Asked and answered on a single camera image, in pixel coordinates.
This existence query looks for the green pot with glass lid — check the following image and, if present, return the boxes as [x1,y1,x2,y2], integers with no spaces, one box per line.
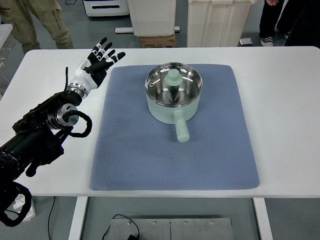
[144,62,203,143]

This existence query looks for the white cabinet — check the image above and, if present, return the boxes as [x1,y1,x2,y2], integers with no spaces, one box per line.
[127,0,176,37]

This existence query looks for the person in black trousers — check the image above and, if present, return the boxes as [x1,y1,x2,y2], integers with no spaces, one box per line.
[259,0,320,48]

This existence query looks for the white plastic bin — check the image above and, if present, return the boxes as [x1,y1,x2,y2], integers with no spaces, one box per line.
[186,0,256,48]

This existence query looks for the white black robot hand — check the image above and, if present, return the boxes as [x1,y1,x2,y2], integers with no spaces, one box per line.
[67,37,126,99]

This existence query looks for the white table leg frame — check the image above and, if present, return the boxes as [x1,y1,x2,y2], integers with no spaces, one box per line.
[68,196,274,240]

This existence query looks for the cardboard box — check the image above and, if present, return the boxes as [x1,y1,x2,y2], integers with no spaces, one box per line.
[139,34,176,48]

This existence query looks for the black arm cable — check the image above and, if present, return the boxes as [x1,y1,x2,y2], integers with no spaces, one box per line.
[63,66,93,138]

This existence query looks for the small grey floor device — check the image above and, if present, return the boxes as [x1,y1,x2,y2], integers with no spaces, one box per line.
[239,37,254,47]

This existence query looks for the black floor cable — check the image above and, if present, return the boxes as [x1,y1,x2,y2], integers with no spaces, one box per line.
[47,196,142,240]

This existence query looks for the metal base plate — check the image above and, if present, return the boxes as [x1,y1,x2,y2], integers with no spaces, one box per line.
[108,218,234,240]

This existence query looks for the white machine with blue trim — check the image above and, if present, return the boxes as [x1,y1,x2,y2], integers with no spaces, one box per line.
[82,0,129,17]

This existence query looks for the white power strip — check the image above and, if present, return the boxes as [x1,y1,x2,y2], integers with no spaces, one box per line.
[6,193,36,223]

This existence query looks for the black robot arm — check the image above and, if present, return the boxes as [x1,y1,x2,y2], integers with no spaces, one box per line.
[0,90,90,181]

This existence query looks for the blue textured mat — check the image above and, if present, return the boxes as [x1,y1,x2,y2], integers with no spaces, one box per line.
[89,64,260,191]

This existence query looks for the person in khaki trousers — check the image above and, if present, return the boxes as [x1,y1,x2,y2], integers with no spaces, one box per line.
[0,0,75,55]

